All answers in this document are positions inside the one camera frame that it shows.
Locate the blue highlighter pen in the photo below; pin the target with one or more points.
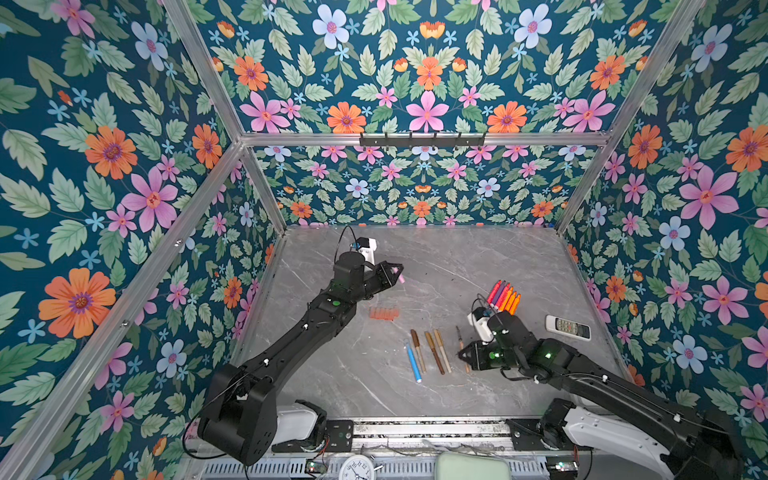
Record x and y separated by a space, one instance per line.
413 363

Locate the pale green box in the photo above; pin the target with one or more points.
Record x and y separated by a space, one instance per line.
455 466

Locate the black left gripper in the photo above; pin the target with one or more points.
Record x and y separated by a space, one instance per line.
380 271

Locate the orange highlighter group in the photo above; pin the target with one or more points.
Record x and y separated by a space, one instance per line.
515 302

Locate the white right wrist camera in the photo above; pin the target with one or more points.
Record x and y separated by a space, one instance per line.
478 318

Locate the brown cap beige marker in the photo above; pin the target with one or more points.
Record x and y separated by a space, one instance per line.
418 352

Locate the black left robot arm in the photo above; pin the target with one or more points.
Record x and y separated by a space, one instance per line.
240 416

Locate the white remote control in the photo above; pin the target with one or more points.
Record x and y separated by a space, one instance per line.
568 328

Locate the purple highlighter pen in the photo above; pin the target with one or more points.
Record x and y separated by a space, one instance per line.
498 293

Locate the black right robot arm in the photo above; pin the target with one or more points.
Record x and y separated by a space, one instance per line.
675 441

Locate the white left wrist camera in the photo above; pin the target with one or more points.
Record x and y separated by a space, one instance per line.
366 247

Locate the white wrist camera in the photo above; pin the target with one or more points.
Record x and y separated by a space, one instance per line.
478 318
366 247

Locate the black hook rail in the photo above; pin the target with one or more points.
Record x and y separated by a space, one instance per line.
408 140

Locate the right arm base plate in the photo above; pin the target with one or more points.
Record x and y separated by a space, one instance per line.
547 432

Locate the dark brown marker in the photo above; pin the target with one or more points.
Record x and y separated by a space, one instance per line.
433 348

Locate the pink red highlighter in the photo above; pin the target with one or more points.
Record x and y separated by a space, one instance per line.
493 292

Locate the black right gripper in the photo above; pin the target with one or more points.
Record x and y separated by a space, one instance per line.
480 354

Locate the white alarm clock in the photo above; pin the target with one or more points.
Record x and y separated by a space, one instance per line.
357 467

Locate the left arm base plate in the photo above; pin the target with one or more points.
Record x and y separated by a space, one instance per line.
324 435

